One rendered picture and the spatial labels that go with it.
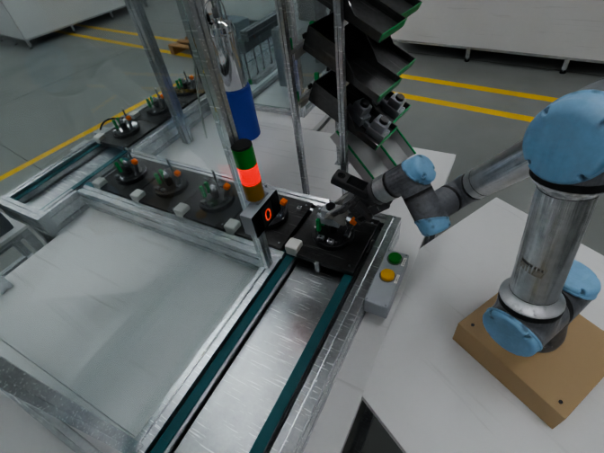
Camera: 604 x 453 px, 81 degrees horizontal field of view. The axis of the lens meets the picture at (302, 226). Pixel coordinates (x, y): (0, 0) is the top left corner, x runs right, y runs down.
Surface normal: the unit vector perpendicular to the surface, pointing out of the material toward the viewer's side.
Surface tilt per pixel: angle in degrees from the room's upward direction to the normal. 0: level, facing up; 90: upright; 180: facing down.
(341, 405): 0
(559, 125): 80
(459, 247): 0
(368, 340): 0
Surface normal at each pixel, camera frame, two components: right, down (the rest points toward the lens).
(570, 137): -0.84, 0.30
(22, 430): -0.11, -0.70
